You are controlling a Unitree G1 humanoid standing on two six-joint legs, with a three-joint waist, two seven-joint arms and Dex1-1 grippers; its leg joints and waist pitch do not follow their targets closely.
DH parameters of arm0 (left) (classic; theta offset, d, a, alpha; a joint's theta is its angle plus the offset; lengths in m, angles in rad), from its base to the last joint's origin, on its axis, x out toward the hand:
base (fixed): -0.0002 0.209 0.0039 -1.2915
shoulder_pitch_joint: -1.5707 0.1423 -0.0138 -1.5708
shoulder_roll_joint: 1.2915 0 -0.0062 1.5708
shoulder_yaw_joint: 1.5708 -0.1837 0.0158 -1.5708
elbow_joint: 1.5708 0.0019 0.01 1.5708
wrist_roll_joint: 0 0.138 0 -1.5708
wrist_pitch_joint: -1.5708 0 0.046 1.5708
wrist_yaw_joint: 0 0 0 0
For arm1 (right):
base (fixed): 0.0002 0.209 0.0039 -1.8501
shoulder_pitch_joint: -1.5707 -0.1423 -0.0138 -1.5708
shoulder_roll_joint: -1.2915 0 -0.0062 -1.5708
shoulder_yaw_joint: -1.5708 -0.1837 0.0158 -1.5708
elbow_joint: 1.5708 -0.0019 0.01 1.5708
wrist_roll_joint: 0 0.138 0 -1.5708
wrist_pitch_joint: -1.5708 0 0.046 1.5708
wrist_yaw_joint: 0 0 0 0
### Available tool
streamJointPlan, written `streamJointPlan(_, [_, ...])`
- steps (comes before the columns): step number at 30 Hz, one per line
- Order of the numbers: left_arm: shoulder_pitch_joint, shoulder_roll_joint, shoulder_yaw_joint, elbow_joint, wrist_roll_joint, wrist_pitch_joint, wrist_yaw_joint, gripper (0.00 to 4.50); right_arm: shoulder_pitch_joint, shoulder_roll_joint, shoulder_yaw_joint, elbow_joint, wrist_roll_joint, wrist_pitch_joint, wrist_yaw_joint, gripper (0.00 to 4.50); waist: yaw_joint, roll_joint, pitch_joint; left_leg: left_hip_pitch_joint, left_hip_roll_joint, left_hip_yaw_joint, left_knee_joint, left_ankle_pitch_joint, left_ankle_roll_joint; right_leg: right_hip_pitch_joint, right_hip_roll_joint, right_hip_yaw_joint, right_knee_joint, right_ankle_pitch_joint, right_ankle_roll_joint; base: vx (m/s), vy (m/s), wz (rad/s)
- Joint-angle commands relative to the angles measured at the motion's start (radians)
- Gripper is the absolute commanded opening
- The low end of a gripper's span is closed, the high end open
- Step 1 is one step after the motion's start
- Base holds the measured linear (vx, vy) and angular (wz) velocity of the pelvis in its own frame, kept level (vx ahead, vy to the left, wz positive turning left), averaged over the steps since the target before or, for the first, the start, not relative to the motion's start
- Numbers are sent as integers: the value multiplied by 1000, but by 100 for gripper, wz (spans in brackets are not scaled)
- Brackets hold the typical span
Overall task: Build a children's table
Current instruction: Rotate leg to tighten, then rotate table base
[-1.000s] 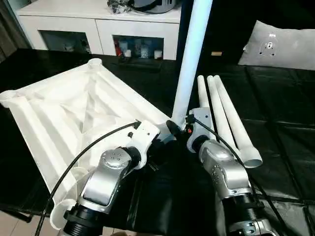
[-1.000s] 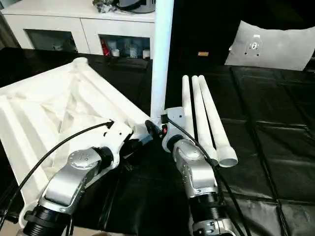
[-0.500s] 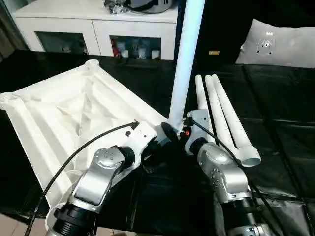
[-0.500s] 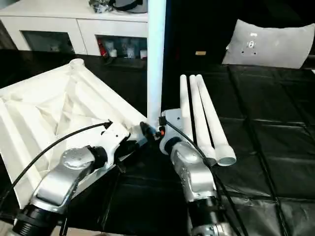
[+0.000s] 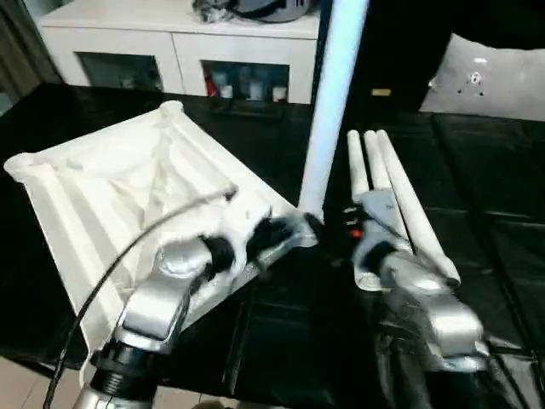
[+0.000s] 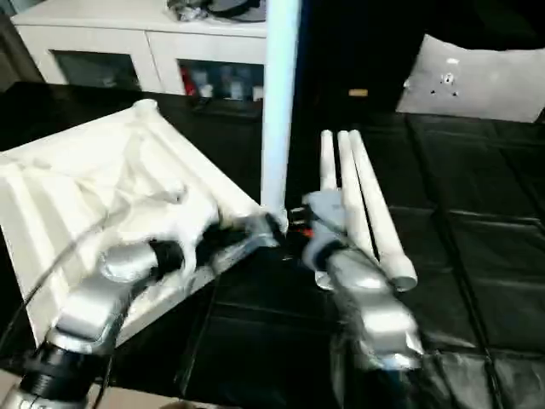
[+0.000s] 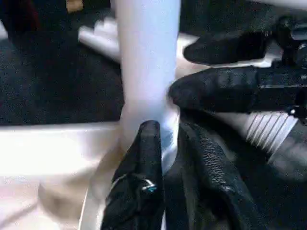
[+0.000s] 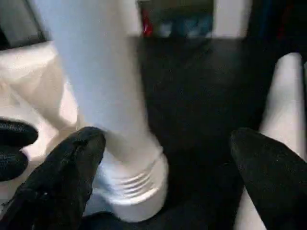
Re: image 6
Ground black sofa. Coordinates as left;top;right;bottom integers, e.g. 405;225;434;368
297;0;545;114

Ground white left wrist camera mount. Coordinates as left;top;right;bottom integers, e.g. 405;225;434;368
160;207;223;276

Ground white cabinet with glass doors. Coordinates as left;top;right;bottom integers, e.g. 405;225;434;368
10;0;270;101

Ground white plastic table leg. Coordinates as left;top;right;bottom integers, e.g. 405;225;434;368
259;0;302;229
347;129;418;293
336;130;381;262
313;130;342;291

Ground white plastic table top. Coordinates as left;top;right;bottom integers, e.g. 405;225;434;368
0;98;283;347

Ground metal parts clutter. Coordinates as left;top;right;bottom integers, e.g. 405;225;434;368
165;0;208;21

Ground grey helmet with black strap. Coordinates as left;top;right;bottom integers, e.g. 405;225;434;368
207;0;270;22

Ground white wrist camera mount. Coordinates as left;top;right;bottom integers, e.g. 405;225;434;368
301;190;347;257
160;207;223;276

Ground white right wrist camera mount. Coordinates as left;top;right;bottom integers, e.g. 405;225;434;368
301;190;347;257

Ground black work mat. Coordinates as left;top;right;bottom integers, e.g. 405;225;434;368
0;83;545;409

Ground grey printed cushion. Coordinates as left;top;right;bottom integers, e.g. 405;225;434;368
394;33;545;124

